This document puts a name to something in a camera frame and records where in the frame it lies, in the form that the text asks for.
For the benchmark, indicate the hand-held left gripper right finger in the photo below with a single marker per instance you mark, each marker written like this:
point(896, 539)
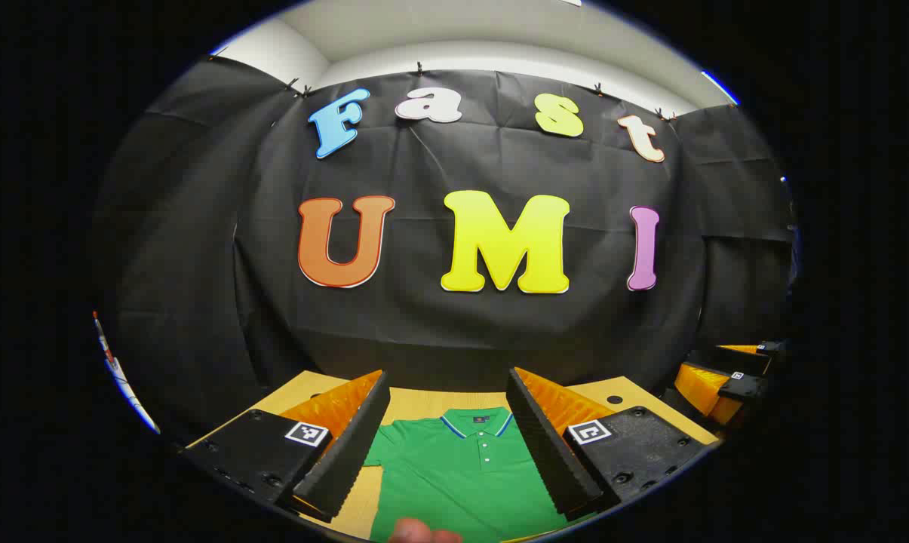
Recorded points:
point(548, 445)

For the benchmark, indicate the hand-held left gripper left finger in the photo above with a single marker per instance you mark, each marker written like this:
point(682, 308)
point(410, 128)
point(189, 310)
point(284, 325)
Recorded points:
point(348, 452)

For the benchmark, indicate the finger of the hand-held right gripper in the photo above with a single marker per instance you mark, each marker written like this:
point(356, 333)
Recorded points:
point(771, 348)
point(744, 388)

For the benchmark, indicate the green T-shirt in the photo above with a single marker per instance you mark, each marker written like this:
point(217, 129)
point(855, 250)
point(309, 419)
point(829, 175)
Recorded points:
point(462, 483)

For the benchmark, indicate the black backdrop cloth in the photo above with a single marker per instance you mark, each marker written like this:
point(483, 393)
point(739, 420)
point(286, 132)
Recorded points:
point(424, 332)

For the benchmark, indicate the white printed board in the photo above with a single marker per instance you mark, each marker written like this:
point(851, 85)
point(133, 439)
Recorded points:
point(118, 373)

